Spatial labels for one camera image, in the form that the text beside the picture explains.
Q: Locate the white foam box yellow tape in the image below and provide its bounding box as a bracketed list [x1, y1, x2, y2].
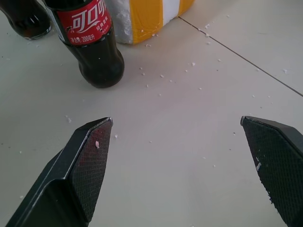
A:
[105, 0, 196, 45]

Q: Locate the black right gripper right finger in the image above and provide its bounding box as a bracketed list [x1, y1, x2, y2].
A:
[240, 115, 303, 227]

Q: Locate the red-label cola bottle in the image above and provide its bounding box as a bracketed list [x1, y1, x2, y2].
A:
[44, 0, 125, 89]
[0, 0, 53, 41]

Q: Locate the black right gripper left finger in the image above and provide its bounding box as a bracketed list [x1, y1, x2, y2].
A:
[5, 116, 114, 227]

